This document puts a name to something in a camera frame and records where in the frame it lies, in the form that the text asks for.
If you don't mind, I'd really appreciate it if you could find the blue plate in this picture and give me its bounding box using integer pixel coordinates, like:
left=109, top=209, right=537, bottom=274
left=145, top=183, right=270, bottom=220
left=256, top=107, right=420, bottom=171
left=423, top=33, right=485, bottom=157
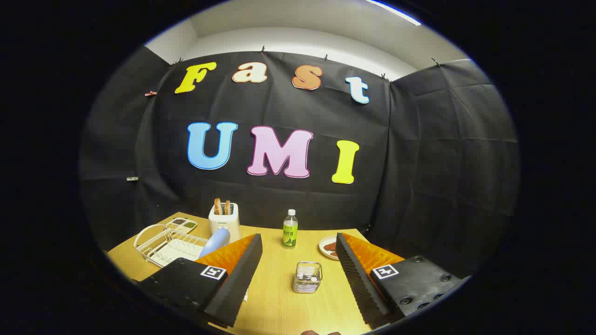
left=199, top=228, right=231, bottom=259

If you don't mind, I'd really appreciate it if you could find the green label drink bottle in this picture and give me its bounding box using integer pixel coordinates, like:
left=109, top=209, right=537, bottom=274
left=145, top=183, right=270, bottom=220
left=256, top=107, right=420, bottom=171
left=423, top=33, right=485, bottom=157
left=282, top=209, right=298, bottom=249

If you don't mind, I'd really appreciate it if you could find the white plate with meat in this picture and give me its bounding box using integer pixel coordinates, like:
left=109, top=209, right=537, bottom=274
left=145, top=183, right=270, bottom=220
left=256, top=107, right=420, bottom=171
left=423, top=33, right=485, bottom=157
left=318, top=235, right=339, bottom=260

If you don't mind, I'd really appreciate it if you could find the white toaster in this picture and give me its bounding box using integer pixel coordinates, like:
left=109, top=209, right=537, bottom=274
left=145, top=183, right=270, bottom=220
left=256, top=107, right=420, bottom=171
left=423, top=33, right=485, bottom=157
left=208, top=202, right=241, bottom=242

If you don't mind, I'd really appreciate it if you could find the white divided seasoning tray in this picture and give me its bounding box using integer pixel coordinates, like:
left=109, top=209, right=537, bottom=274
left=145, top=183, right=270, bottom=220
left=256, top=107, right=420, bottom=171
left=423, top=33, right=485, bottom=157
left=167, top=217, right=198, bottom=234

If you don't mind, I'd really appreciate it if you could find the metal wire basket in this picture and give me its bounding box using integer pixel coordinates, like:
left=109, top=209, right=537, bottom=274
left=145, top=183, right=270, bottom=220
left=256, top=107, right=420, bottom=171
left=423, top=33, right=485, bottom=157
left=293, top=261, right=323, bottom=294

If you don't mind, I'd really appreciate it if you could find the white drip tray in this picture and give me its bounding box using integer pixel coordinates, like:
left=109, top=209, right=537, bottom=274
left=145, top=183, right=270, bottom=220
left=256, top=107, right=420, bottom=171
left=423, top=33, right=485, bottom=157
left=149, top=240, right=205, bottom=267

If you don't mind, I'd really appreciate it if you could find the white wire dish rack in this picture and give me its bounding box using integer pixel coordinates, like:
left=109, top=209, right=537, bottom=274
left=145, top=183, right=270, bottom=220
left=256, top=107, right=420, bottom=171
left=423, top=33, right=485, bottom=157
left=134, top=224, right=210, bottom=268

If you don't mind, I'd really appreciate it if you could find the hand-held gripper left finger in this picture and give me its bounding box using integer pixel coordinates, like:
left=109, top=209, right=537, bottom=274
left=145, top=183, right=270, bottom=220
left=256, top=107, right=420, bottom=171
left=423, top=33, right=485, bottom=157
left=138, top=234, right=263, bottom=328

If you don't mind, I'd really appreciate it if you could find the black backdrop cloth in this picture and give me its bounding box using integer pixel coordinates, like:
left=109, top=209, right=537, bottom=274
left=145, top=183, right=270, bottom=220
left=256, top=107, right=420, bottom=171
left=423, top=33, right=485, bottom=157
left=79, top=47, right=520, bottom=280

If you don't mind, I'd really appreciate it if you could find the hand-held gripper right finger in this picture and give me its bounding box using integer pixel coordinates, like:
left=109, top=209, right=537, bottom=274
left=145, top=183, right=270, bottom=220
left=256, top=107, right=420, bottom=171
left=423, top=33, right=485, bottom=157
left=335, top=232, right=466, bottom=330

